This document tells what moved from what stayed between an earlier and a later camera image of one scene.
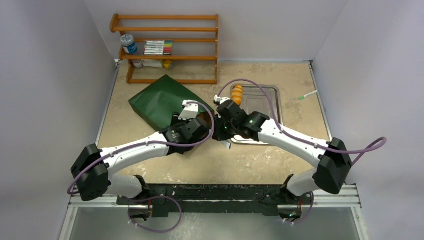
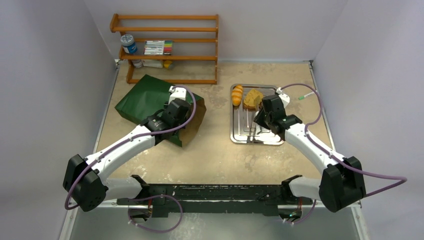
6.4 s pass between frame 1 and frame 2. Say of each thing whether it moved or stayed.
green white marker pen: stayed
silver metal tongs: moved
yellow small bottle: stayed
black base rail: stayed
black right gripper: moved
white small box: stayed
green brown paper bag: moved
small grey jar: stayed
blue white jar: stayed
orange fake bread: stayed
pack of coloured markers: stayed
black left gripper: moved
